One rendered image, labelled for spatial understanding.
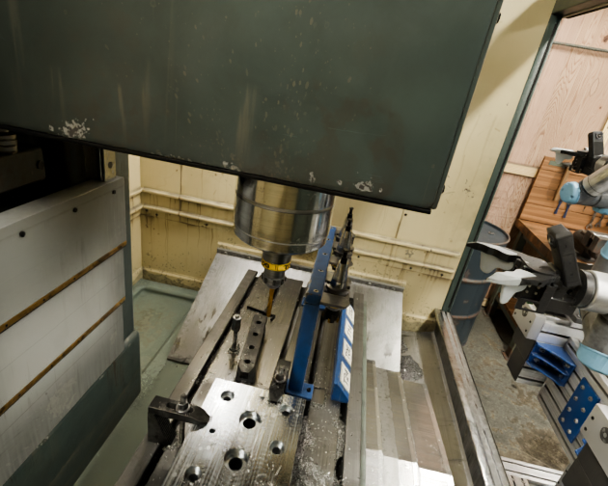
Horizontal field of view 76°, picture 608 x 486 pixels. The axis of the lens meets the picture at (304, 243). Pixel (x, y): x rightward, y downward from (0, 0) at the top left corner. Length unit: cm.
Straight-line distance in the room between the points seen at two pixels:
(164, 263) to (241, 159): 158
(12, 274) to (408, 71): 69
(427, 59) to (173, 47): 28
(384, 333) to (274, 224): 121
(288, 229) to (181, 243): 142
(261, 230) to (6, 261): 43
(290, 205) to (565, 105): 309
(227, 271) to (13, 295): 112
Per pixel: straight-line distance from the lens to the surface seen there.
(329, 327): 140
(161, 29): 52
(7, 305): 83
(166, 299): 202
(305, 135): 47
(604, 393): 139
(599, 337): 93
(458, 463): 148
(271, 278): 67
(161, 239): 199
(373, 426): 131
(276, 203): 54
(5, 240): 78
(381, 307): 177
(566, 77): 349
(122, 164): 109
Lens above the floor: 172
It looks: 25 degrees down
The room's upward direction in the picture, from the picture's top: 10 degrees clockwise
